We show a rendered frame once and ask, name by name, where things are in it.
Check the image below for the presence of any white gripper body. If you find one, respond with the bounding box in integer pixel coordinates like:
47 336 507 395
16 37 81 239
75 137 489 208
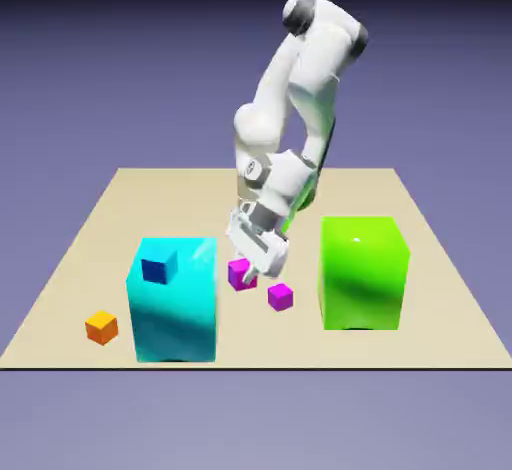
225 210 290 280

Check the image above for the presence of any small magenta cube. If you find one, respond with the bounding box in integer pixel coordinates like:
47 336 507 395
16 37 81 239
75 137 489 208
227 257 259 292
266 282 295 313

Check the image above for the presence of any small blue cube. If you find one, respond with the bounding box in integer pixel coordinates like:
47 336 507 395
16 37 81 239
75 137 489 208
140 249 179 286

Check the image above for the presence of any small orange cube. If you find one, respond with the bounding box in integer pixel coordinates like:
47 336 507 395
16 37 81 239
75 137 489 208
84 309 120 347

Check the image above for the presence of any large cyan box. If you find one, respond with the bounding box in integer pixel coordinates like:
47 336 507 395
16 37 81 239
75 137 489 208
124 236 219 364

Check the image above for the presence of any large green box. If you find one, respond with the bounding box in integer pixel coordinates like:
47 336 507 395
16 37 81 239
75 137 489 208
318 215 412 332

